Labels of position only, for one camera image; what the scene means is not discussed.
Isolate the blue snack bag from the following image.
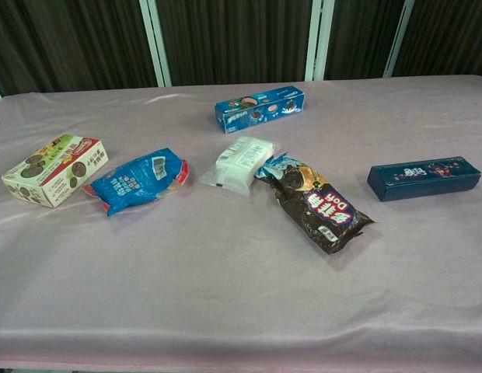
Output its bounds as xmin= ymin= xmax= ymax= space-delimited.
xmin=82 ymin=146 xmax=190 ymax=218

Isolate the blue Oreo cookie box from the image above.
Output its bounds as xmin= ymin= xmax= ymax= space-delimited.
xmin=214 ymin=85 xmax=307 ymax=135

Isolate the white clear wrapped packet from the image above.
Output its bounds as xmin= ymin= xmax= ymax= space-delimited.
xmin=197 ymin=135 xmax=281 ymax=197

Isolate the cream green cookie box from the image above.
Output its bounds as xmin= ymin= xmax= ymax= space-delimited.
xmin=1 ymin=134 xmax=110 ymax=209

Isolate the blue grey box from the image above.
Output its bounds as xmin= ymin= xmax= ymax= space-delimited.
xmin=366 ymin=155 xmax=482 ymax=203

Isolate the pink tablecloth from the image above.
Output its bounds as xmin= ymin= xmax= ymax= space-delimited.
xmin=0 ymin=73 xmax=482 ymax=373

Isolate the dark brown cookie bag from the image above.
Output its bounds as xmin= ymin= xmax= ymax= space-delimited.
xmin=253 ymin=152 xmax=378 ymax=256

